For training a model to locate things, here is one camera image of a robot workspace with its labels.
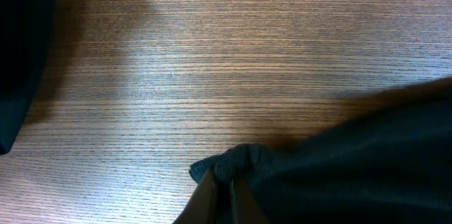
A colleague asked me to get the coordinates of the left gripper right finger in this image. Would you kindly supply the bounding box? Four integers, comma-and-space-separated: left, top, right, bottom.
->
230, 177, 270, 224

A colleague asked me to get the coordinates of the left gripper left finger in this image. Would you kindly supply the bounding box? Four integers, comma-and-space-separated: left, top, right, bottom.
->
174, 170, 218, 224

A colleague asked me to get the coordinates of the black polo shirt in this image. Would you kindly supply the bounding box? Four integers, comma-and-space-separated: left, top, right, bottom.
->
1, 0, 451, 223

